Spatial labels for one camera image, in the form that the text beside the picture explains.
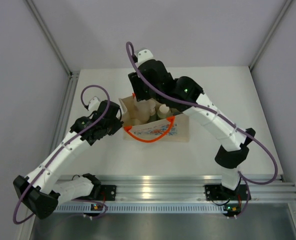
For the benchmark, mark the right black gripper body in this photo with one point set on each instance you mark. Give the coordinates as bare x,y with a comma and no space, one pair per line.
151,92

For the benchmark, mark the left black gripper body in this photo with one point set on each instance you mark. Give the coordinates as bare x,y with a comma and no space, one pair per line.
112,127

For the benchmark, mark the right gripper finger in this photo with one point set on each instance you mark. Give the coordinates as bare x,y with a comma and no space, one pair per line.
155,97
140,89

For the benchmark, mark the beige pump bottle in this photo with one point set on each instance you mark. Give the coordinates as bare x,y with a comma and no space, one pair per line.
143,110

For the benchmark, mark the canvas bag with orange handles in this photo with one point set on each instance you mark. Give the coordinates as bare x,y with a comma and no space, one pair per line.
170,129

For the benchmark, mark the grey-green pump bottle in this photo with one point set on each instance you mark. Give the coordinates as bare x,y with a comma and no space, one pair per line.
153,112

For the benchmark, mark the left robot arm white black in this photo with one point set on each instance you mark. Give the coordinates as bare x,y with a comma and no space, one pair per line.
39,190

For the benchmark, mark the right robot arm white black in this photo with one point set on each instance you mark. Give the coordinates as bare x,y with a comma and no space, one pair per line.
189,97

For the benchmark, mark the light green round-cap bottle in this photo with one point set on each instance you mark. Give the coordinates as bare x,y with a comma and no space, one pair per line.
163,112

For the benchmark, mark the small dark-cap jar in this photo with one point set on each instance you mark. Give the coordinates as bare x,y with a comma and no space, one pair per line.
175,112

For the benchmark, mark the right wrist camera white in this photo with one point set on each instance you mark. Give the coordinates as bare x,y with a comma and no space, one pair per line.
143,55

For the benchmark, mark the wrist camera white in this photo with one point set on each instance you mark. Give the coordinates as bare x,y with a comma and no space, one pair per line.
143,55
93,104

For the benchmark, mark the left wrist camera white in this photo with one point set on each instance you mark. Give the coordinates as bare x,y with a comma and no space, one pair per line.
93,104

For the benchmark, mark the left frame post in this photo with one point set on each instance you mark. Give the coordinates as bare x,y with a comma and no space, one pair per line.
47,34

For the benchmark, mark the frame post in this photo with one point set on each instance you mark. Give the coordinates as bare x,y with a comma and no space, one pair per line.
274,26
47,34

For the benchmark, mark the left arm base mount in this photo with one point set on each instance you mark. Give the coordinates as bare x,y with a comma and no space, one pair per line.
107,193

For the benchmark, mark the slotted cable duct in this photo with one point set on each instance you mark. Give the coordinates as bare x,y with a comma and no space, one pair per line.
141,208

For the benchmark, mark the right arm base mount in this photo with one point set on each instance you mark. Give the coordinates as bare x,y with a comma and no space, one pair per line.
217,192

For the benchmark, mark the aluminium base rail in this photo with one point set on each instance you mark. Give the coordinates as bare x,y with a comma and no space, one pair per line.
189,188

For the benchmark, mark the right frame post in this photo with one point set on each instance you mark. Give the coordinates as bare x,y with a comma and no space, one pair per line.
274,26

